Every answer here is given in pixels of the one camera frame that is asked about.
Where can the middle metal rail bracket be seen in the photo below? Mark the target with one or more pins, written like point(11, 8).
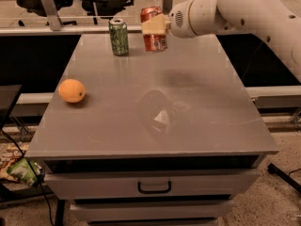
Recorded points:
point(167, 6)

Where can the green soda can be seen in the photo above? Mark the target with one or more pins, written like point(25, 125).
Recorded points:
point(119, 37)

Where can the orange fruit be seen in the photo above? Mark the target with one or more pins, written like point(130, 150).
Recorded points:
point(71, 91)

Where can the metal rail bracket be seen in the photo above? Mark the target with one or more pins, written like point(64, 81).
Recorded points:
point(51, 14)
point(167, 6)

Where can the left metal rail bracket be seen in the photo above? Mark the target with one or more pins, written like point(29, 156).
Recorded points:
point(51, 14)

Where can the red coke can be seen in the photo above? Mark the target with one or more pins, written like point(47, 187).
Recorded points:
point(153, 43)

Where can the brown snack bag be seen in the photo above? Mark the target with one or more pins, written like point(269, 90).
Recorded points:
point(9, 154)

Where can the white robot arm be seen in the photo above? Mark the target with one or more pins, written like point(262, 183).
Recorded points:
point(268, 20)

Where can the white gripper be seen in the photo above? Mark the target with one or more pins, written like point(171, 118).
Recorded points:
point(179, 19)

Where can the black stand leg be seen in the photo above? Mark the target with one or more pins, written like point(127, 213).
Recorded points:
point(272, 169)

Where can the grey drawer cabinet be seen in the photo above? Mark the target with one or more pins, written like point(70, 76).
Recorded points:
point(181, 109)

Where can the green snack bag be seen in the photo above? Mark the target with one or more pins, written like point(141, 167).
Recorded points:
point(26, 171)

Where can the lower grey drawer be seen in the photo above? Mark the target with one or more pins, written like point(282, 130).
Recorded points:
point(150, 210)

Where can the top drawer with black handle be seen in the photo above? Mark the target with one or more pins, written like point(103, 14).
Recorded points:
point(115, 185)

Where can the black side table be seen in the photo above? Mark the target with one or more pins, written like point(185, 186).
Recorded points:
point(9, 96)

